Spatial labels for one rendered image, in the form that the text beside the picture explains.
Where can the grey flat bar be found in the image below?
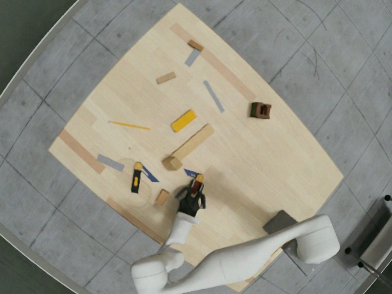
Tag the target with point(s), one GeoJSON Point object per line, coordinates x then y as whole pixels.
{"type": "Point", "coordinates": [111, 163]}
{"type": "Point", "coordinates": [213, 95]}

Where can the yellow rectangular block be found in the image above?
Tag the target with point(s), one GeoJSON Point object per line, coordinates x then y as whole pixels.
{"type": "Point", "coordinates": [184, 120]}

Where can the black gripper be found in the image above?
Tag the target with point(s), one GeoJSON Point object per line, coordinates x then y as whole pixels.
{"type": "Point", "coordinates": [191, 203]}

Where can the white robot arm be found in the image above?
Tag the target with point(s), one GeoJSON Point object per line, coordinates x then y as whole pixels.
{"type": "Point", "coordinates": [315, 236]}

